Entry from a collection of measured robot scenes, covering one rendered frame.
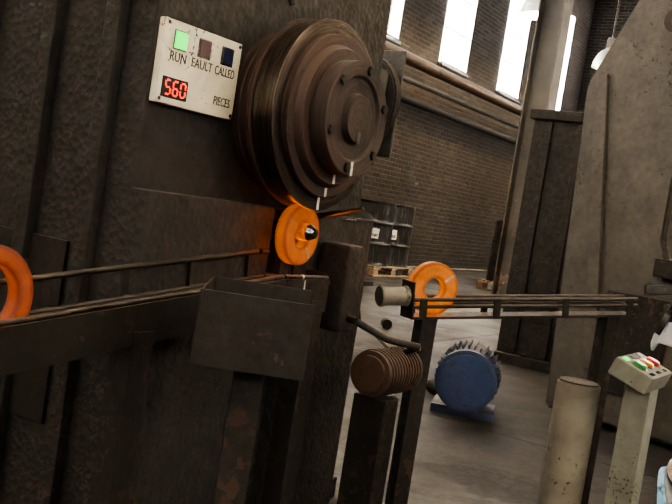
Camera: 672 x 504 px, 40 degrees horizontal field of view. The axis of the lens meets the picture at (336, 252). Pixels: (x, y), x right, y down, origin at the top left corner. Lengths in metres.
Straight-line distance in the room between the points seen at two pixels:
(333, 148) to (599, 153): 2.84
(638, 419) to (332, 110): 1.18
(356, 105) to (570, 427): 1.07
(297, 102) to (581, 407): 1.15
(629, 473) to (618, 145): 2.50
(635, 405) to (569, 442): 0.20
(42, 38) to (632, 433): 1.80
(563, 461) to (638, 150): 2.44
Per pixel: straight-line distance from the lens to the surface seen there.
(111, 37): 2.08
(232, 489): 1.84
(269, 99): 2.13
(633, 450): 2.65
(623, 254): 4.76
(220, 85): 2.17
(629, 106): 4.87
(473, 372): 4.26
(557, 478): 2.67
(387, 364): 2.45
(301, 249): 2.31
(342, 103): 2.21
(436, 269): 2.67
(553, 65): 11.14
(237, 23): 2.24
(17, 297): 1.69
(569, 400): 2.63
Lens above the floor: 0.90
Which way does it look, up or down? 3 degrees down
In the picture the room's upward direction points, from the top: 9 degrees clockwise
